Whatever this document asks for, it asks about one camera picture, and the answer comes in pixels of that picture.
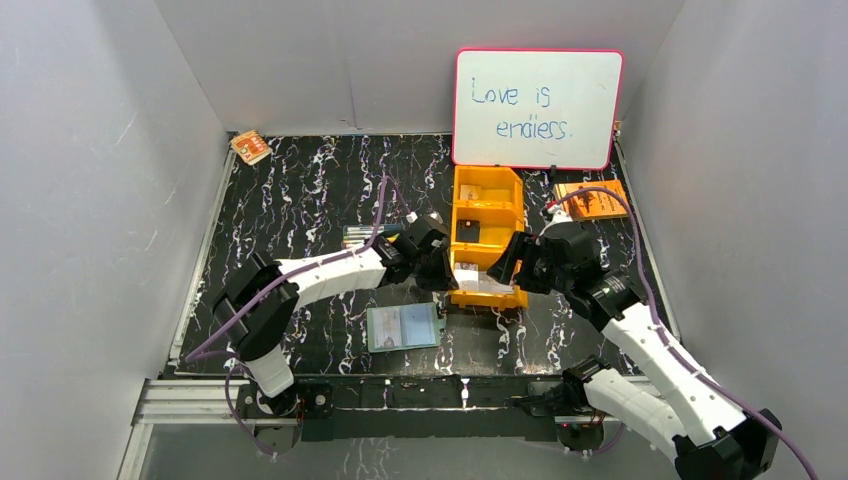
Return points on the orange plastic bin tray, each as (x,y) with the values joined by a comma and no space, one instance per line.
(500,212)

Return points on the pink framed whiteboard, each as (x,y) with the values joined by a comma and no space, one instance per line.
(536,108)

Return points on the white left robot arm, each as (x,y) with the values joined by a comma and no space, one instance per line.
(254,310)

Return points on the black mounting base rail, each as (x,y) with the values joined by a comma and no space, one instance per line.
(334,407)

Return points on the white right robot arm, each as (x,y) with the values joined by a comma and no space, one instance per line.
(704,434)

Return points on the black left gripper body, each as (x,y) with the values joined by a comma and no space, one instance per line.
(431,258)

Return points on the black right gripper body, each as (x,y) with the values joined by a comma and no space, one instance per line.
(538,275)

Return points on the white silver card stack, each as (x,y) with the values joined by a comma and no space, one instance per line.
(469,278)

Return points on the coloured marker pen set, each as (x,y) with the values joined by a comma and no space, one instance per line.
(356,235)

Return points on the gold VIP card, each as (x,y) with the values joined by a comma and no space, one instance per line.
(469,192)

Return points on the small orange card pack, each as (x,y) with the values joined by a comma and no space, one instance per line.
(250,147)

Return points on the black VIP card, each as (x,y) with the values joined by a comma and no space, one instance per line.
(468,231)

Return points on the aluminium frame rail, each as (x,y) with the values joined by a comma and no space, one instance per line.
(192,402)

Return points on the orange booklet with black figure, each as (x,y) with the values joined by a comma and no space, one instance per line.
(592,205)

